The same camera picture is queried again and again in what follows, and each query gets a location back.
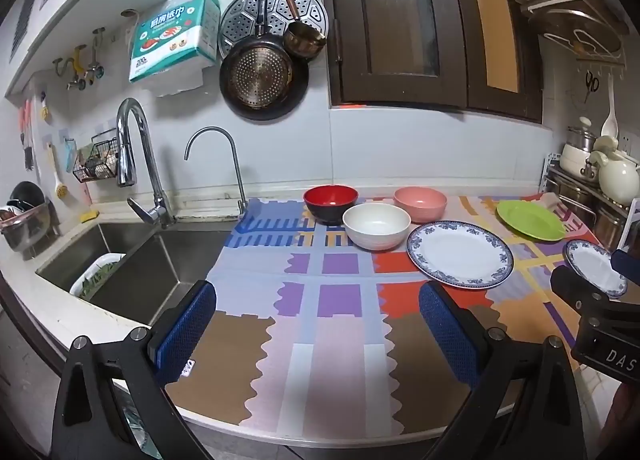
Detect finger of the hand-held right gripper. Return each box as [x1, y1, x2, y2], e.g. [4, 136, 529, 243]
[611, 249, 640, 287]
[550, 265, 640, 342]

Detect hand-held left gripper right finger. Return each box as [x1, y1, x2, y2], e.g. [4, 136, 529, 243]
[419, 281, 586, 460]

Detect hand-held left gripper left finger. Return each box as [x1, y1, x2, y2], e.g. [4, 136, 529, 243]
[50, 280, 217, 460]

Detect small blue-rimmed white plate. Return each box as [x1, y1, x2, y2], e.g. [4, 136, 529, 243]
[563, 239, 628, 298]

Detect large blue-rimmed white plate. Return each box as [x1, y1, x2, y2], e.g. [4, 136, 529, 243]
[406, 221, 515, 290]

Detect green plate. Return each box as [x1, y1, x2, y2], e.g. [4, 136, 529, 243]
[496, 200, 567, 242]

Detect white bowl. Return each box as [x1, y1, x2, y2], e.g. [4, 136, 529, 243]
[342, 203, 412, 251]

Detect pink bowl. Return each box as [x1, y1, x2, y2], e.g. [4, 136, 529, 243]
[393, 186, 448, 224]

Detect red and black bowl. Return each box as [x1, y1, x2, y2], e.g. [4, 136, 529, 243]
[303, 184, 359, 226]

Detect copper-bottom steel pot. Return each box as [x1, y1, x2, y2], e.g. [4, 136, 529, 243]
[592, 200, 632, 252]

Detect stainless steel sink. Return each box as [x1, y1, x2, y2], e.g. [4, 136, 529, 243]
[35, 222, 236, 326]

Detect stainless steel pot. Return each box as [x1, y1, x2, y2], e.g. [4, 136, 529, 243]
[547, 180, 596, 222]

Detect cream teapot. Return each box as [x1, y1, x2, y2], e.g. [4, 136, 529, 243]
[590, 136, 640, 206]

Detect white basket with greens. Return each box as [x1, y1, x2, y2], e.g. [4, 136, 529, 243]
[69, 253, 127, 300]

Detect corner pot rack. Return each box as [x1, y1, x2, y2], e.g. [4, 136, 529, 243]
[541, 152, 640, 253]

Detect cream pot with steel lid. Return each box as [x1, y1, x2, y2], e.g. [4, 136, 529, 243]
[559, 116, 601, 182]

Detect colourful patterned table mat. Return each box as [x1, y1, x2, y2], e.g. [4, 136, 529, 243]
[165, 192, 608, 437]

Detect white ladle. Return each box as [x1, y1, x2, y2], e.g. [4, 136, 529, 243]
[600, 75, 621, 138]

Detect chrome pull-down faucet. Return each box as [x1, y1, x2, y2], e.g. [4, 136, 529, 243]
[116, 98, 177, 229]

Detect slim gooseneck faucet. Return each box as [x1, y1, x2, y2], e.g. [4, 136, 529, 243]
[184, 127, 249, 215]

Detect hanging scissors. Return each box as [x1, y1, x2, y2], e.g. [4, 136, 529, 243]
[584, 70, 601, 106]

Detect steel dish drainer basket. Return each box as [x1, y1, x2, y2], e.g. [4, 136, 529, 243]
[0, 181, 61, 261]

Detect yellow dish brush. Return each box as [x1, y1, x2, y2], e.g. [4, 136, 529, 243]
[47, 142, 68, 198]

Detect orange hanging brush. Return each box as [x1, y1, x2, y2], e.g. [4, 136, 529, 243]
[19, 100, 37, 172]

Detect wooden cutting boards rack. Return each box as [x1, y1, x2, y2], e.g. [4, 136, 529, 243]
[510, 0, 631, 66]

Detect black frying pan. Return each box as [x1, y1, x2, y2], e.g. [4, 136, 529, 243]
[219, 0, 309, 121]

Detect teal paper towel pack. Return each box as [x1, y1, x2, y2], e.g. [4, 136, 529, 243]
[129, 0, 221, 84]

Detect small copper saucepan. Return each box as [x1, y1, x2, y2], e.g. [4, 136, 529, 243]
[278, 0, 328, 59]

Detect round metal steamer rack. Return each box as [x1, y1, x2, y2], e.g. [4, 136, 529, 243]
[218, 0, 330, 61]

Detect black wire wall basket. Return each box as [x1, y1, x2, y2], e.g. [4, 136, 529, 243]
[72, 136, 123, 183]

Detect metal wall tap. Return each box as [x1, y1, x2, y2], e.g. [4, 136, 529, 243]
[86, 28, 107, 86]

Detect wall tap with yellow hose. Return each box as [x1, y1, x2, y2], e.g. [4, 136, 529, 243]
[52, 46, 88, 91]

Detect dark wooden window frame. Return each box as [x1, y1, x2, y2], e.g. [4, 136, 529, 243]
[316, 0, 546, 123]

